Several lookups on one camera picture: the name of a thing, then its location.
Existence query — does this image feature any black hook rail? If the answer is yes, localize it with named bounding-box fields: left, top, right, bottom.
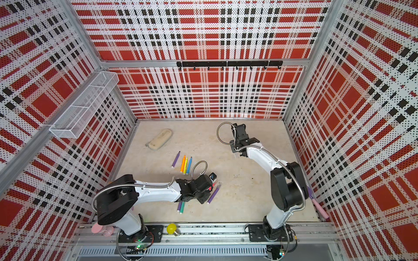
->
left=176, top=60, right=284, bottom=69

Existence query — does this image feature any white wire mesh basket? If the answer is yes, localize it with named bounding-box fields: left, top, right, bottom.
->
left=49, top=71, right=119, bottom=139

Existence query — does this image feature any purple marker beside green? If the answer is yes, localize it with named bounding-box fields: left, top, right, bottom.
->
left=177, top=201, right=182, bottom=212

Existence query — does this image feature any purple pink toy rake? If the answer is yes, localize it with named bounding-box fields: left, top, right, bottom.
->
left=308, top=188, right=329, bottom=220

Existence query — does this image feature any yellow marker pen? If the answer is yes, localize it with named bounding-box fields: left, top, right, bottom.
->
left=182, top=157, right=188, bottom=175

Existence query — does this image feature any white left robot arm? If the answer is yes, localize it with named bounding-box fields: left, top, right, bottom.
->
left=91, top=173, right=217, bottom=236

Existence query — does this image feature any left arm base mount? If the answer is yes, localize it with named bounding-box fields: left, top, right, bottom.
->
left=118, top=225, right=164, bottom=243

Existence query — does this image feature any yellow light bulb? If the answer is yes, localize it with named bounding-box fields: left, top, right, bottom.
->
left=167, top=224, right=180, bottom=237

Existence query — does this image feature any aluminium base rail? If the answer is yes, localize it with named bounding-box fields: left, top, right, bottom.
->
left=66, top=223, right=344, bottom=261

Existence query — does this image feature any pink small bottle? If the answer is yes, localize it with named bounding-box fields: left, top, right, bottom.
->
left=91, top=223, right=114, bottom=237

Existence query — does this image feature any orange marker pen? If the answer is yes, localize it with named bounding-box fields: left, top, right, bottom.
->
left=180, top=155, right=186, bottom=173

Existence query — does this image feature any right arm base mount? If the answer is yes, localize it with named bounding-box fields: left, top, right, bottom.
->
left=244, top=224, right=293, bottom=242

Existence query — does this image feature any purple marker in row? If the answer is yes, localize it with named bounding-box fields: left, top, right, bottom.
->
left=207, top=184, right=222, bottom=204

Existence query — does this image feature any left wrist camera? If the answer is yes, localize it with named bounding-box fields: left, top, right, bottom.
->
left=209, top=172, right=217, bottom=182

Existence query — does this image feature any green marker pen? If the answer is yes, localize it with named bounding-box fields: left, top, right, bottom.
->
left=180, top=202, right=186, bottom=214

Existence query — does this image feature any purple marker pen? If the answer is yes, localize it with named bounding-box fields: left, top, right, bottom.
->
left=172, top=151, right=181, bottom=168

